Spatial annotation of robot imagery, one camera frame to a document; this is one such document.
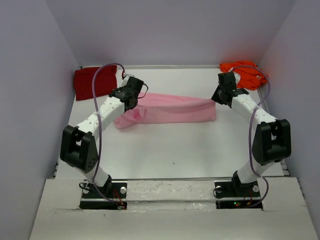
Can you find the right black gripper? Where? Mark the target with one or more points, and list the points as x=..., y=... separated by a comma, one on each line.
x=216, y=97

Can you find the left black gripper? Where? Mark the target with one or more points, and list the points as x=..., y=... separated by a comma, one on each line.
x=119, y=88

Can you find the pink t shirt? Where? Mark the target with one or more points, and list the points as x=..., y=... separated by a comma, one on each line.
x=156, y=108

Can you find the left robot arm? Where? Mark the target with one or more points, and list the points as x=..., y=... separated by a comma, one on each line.
x=80, y=144

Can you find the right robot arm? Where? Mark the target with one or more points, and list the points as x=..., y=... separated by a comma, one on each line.
x=269, y=138

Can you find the orange t shirt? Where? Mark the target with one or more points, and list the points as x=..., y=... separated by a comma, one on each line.
x=251, y=77

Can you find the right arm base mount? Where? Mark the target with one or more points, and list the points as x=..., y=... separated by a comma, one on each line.
x=232, y=194

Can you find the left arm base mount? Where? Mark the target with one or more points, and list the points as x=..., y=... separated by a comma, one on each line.
x=96, y=198

